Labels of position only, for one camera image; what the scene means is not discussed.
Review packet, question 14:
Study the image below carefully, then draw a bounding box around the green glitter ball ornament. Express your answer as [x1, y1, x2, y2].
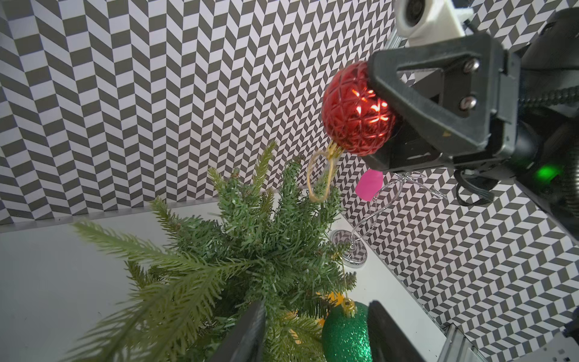
[321, 298, 372, 362]

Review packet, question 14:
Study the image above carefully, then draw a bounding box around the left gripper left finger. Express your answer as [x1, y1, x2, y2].
[220, 301, 266, 361]

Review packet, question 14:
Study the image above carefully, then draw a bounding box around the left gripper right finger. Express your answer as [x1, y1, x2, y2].
[367, 300, 425, 362]

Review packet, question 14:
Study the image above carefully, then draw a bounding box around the small green christmas tree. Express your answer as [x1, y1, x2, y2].
[66, 144, 356, 361]

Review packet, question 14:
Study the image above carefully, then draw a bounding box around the red faceted ball ornament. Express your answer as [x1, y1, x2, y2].
[306, 60, 398, 204]

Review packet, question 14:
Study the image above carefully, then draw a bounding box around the wire stand with pink discs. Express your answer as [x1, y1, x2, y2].
[330, 170, 448, 268]

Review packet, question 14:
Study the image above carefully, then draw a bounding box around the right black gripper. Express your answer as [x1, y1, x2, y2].
[363, 33, 541, 180]

